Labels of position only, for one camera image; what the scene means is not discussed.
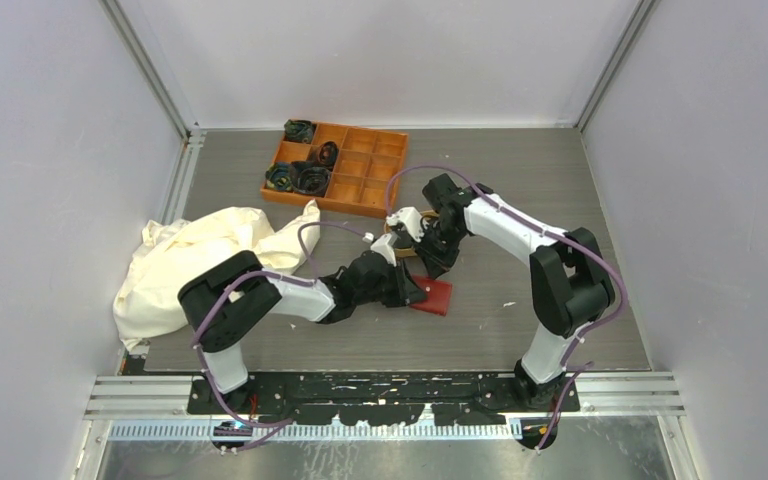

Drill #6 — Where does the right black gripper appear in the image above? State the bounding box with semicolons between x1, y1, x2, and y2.
410;221;467;279

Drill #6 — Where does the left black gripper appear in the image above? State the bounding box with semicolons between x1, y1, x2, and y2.
355;258;427;308

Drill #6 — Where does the red card holder wallet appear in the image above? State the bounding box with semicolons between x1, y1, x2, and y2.
409;275;453;316

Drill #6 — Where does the tan oval tray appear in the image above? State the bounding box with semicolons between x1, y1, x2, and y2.
384;210;439;258

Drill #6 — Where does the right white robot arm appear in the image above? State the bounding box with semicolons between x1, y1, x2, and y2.
415;174;616;411

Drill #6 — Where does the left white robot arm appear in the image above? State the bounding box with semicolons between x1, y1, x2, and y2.
177;250;429;414

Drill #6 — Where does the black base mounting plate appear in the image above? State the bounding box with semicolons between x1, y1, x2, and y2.
224;372;580;426

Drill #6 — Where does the orange compartment organizer tray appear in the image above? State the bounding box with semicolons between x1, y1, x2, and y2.
260;120;409;218

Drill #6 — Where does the large black rolled belt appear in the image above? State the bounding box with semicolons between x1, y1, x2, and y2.
289;161;331;197

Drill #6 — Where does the dark rolled belt middle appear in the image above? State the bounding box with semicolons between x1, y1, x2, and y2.
308;141;339;170

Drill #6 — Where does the dark rolled belt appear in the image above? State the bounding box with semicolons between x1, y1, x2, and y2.
308;141;339;170
284;119;317;145

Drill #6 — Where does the green rolled belt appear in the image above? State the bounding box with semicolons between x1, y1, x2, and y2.
264;162;294;193

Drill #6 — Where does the dark rolled belt top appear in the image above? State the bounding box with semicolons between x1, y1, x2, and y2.
284;119;317;145

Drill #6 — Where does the cream cloth bag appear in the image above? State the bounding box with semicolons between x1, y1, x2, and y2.
112;200;321;351

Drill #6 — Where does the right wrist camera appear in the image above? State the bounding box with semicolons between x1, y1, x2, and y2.
385;207;424;242

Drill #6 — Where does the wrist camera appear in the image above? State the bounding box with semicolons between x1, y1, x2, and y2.
363;232;398;266
385;207;424;242

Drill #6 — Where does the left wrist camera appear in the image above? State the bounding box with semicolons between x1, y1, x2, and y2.
363;232;398;266

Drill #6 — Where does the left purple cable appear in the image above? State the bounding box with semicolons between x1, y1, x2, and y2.
189;221;375;453

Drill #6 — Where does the purple cable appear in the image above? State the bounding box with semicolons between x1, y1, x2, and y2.
189;221;375;453
383;164;626;452

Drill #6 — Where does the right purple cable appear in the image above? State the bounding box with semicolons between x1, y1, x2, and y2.
383;164;626;452

